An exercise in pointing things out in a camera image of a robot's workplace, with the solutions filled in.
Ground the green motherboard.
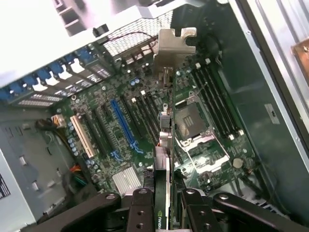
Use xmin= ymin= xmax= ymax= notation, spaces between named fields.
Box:
xmin=67 ymin=54 xmax=262 ymax=197

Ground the blue slot latch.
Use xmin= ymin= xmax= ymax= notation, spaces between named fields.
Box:
xmin=23 ymin=73 xmax=41 ymax=90
xmin=61 ymin=53 xmax=78 ymax=70
xmin=0 ymin=86 xmax=19 ymax=103
xmin=37 ymin=66 xmax=55 ymax=82
xmin=77 ymin=45 xmax=95 ymax=64

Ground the long black expansion slot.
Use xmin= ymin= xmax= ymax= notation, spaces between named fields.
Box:
xmin=80 ymin=112 xmax=109 ymax=157
xmin=120 ymin=96 xmax=143 ymax=136
xmin=91 ymin=108 xmax=117 ymax=152

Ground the coloured power wire bundle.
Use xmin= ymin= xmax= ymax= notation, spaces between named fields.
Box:
xmin=69 ymin=163 xmax=87 ymax=186

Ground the black braided power cable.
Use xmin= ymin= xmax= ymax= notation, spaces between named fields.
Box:
xmin=35 ymin=118 xmax=76 ymax=158

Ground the CPU socket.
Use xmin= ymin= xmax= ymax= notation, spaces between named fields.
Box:
xmin=173 ymin=101 xmax=216 ymax=144

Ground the silver chipset heatsink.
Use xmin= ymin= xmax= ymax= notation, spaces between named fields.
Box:
xmin=112 ymin=166 xmax=142 ymax=196

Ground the blue expansion slot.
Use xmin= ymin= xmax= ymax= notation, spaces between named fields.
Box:
xmin=110 ymin=99 xmax=143 ymax=156

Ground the black open PC case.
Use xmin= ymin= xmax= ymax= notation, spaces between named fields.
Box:
xmin=0 ymin=0 xmax=309 ymax=232

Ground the grey parts rack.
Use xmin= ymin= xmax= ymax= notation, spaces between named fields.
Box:
xmin=52 ymin=0 xmax=85 ymax=37

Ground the white power connector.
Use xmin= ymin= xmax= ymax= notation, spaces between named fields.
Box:
xmin=50 ymin=114 xmax=66 ymax=130

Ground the silver socket cover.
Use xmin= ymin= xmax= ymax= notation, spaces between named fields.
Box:
xmin=175 ymin=133 xmax=230 ymax=175

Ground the white expansion slot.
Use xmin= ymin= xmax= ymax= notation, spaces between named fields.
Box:
xmin=69 ymin=115 xmax=96 ymax=158

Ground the grey power supply unit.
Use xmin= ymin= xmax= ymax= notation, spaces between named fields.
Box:
xmin=0 ymin=146 xmax=37 ymax=232

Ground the RAM slot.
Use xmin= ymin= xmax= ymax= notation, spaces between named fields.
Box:
xmin=147 ymin=90 xmax=163 ymax=122
xmin=209 ymin=60 xmax=245 ymax=133
xmin=197 ymin=67 xmax=236 ymax=140
xmin=139 ymin=90 xmax=162 ymax=136
xmin=204 ymin=64 xmax=240 ymax=137
xmin=192 ymin=69 xmax=231 ymax=142

